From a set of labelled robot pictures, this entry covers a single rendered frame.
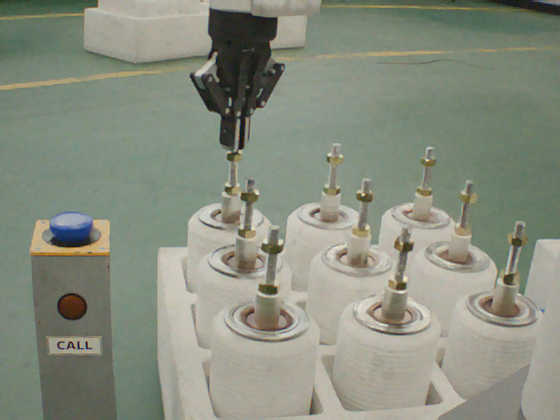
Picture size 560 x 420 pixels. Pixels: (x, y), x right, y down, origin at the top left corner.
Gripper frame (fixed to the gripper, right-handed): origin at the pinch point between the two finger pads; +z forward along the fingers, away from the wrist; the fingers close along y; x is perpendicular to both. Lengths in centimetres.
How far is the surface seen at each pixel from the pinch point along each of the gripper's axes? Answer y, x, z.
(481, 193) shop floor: -104, -16, 35
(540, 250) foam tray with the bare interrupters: -41, 23, 18
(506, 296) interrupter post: -3.4, 33.5, 8.3
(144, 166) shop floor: -51, -77, 35
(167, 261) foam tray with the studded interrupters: 3.4, -6.8, 17.2
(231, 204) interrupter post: 0.8, 0.9, 8.0
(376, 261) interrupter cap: -3.2, 18.2, 10.0
